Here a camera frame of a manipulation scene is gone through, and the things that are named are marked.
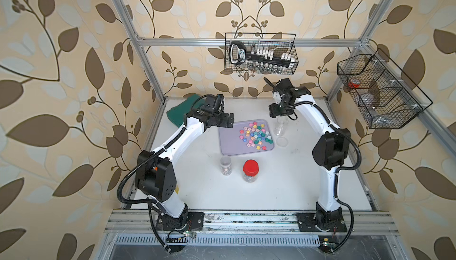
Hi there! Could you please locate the clear jar of star candies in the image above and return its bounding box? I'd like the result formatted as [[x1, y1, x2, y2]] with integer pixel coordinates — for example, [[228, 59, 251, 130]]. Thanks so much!
[[274, 116, 290, 136]]

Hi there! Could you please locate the clear jar lid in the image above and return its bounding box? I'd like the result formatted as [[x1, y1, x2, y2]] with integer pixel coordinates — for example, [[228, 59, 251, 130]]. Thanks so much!
[[276, 136, 289, 148]]

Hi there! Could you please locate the red lidded clear jar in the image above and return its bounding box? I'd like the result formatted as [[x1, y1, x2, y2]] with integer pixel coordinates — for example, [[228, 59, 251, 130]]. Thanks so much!
[[243, 160, 260, 183]]

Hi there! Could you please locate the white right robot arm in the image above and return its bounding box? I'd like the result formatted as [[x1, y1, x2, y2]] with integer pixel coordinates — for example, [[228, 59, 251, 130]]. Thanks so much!
[[269, 79, 362, 231]]

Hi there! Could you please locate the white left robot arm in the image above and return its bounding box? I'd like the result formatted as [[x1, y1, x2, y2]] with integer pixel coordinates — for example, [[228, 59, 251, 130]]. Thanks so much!
[[116, 109, 235, 230]]

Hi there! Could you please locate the pile of star candies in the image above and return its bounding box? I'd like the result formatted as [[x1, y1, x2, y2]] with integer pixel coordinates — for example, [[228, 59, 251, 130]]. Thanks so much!
[[235, 120, 274, 153]]

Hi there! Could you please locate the open clear jar of candies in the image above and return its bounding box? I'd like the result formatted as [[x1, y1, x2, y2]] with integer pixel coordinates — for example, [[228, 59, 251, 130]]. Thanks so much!
[[220, 155, 232, 176]]

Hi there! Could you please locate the red lidded jar in basket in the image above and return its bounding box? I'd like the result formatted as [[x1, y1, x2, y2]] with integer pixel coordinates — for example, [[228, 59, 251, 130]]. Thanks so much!
[[347, 78, 361, 89]]

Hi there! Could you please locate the lilac plastic tray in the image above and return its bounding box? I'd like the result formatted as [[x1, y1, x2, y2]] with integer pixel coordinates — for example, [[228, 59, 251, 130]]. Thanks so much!
[[218, 119, 260, 156]]

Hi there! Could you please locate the green plastic block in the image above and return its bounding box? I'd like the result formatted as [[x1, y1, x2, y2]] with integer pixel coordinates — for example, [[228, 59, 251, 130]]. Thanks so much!
[[166, 94, 205, 128]]

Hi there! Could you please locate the black socket set holder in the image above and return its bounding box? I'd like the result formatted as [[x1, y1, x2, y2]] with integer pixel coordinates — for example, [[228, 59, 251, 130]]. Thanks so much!
[[225, 40, 299, 69]]

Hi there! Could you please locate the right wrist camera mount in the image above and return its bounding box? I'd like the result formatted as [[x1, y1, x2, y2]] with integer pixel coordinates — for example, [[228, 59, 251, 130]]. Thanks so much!
[[273, 78, 295, 104]]

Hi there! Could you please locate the black wire basket back wall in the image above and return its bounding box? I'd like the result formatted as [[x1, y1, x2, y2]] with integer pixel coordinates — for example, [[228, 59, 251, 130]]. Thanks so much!
[[224, 32, 299, 75]]

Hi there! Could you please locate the black wire basket wall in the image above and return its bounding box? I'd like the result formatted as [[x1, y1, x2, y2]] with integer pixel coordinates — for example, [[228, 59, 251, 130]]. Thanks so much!
[[337, 48, 433, 129], [224, 32, 299, 75]]

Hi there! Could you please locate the black wire basket right wall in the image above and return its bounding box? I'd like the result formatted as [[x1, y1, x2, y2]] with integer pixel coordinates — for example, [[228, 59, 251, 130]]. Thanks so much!
[[337, 48, 433, 129]]

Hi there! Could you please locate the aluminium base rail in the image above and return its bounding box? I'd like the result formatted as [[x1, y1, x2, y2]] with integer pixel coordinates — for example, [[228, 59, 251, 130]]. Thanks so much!
[[102, 210, 400, 249]]

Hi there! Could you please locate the aluminium frame post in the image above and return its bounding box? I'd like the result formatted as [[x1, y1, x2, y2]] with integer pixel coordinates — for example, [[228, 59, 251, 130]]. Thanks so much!
[[325, 0, 410, 104]]

